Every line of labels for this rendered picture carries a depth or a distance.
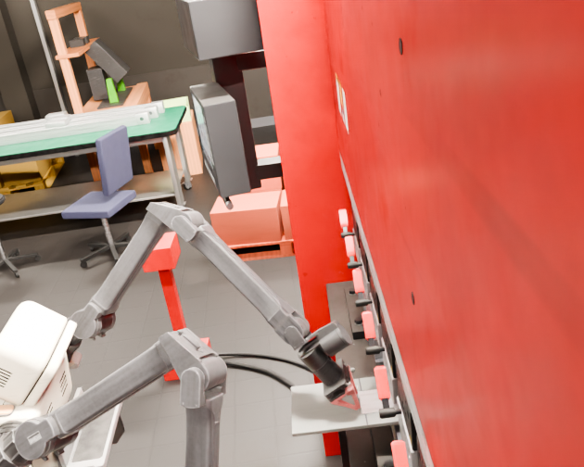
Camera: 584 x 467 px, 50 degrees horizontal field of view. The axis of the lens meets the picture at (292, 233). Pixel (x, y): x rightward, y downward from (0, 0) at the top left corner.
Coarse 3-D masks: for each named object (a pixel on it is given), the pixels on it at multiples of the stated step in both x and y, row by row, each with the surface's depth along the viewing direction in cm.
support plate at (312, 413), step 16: (320, 384) 167; (368, 384) 164; (304, 400) 161; (320, 400) 160; (352, 400) 159; (304, 416) 156; (320, 416) 155; (336, 416) 154; (352, 416) 153; (368, 416) 153; (304, 432) 151; (320, 432) 151
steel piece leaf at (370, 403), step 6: (372, 390) 161; (360, 396) 160; (366, 396) 159; (372, 396) 159; (390, 396) 158; (360, 402) 154; (366, 402) 157; (372, 402) 157; (378, 402) 156; (390, 402) 156; (366, 408) 155; (372, 408) 155; (378, 408) 155; (396, 408) 154
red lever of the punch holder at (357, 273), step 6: (354, 270) 155; (360, 270) 156; (354, 276) 155; (360, 276) 154; (354, 282) 154; (360, 282) 154; (360, 288) 153; (360, 294) 153; (360, 300) 152; (366, 300) 152; (372, 300) 152; (360, 306) 152
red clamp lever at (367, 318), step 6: (366, 312) 137; (366, 318) 136; (372, 318) 137; (366, 324) 136; (372, 324) 136; (366, 330) 135; (372, 330) 135; (366, 336) 135; (372, 336) 135; (372, 342) 134; (366, 348) 134; (372, 348) 133; (378, 348) 133; (384, 348) 134; (366, 354) 134; (372, 354) 134
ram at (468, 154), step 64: (384, 0) 74; (448, 0) 44; (512, 0) 32; (576, 0) 25; (384, 64) 81; (448, 64) 47; (512, 64) 33; (576, 64) 26; (384, 128) 89; (448, 128) 50; (512, 128) 34; (576, 128) 26; (384, 192) 100; (448, 192) 53; (512, 192) 36; (576, 192) 27; (384, 256) 113; (448, 256) 56; (512, 256) 37; (576, 256) 28; (448, 320) 60; (512, 320) 39; (576, 320) 29; (448, 384) 65; (512, 384) 41; (576, 384) 30; (448, 448) 70; (512, 448) 43; (576, 448) 31
